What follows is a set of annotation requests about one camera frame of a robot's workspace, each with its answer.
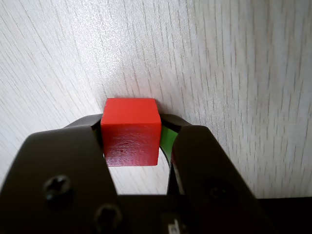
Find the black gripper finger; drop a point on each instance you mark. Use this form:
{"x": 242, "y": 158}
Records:
{"x": 209, "y": 180}
{"x": 58, "y": 175}

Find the red wooden cube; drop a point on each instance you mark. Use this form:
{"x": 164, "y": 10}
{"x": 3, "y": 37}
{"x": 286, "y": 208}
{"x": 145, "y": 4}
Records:
{"x": 131, "y": 136}

